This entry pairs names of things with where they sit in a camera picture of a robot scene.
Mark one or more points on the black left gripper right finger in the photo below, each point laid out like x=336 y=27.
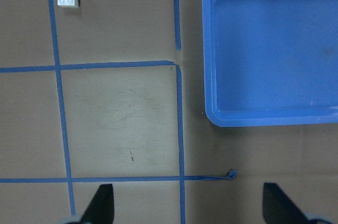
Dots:
x=277 y=207

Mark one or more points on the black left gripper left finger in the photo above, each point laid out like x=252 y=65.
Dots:
x=101 y=208

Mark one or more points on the blue plastic tray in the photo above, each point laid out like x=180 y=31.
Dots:
x=270 y=62

